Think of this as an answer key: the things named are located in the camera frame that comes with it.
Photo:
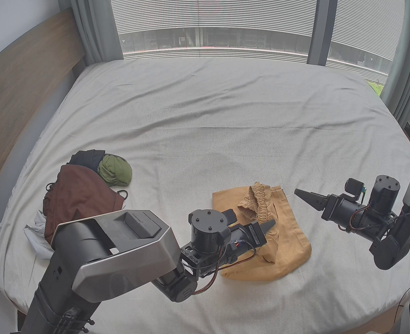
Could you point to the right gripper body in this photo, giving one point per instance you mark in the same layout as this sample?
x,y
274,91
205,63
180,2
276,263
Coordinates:
x,y
340,210

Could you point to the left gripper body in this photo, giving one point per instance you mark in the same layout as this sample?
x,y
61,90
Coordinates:
x,y
246,238

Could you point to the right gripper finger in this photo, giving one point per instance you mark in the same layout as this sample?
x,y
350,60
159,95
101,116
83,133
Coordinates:
x,y
313,196
318,205

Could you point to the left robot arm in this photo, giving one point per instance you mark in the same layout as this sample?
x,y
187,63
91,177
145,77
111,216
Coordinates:
x,y
121,249

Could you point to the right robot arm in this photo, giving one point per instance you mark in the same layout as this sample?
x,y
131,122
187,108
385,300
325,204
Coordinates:
x,y
396,228

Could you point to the bed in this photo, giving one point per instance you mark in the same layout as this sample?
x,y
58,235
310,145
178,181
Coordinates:
x,y
208,124

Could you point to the green garment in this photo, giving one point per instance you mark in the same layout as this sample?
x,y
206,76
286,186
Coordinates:
x,y
116,171

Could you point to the brown waffle garment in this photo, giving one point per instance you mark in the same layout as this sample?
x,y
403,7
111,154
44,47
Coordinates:
x,y
79,197

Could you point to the grey-green curtain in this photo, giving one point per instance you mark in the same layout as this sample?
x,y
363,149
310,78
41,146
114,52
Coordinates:
x,y
90,19
407,47

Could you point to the black garment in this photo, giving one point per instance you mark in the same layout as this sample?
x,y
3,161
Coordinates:
x,y
85,158

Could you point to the window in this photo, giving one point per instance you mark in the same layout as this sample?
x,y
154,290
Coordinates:
x,y
226,12

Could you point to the white garment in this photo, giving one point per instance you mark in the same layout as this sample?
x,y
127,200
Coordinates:
x,y
38,235

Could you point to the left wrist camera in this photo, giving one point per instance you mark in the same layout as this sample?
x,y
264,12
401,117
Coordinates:
x,y
230,216

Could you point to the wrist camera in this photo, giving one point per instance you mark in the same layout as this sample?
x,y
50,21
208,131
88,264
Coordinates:
x,y
353,186
230,216

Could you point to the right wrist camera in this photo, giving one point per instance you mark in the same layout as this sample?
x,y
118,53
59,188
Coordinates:
x,y
353,186

